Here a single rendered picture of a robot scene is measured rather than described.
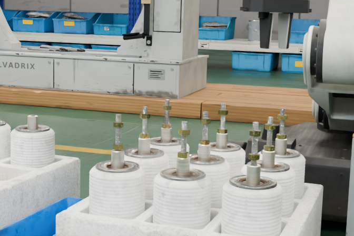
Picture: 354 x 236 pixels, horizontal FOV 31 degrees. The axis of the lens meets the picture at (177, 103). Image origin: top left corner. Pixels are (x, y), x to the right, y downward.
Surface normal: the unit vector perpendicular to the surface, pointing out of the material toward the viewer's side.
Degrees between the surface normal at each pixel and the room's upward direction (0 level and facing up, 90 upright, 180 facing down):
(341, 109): 73
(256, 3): 90
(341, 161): 46
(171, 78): 90
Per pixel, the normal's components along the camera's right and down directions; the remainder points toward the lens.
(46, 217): 0.93, 0.04
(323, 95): -0.19, 0.88
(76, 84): -0.29, 0.13
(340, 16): -0.18, -0.66
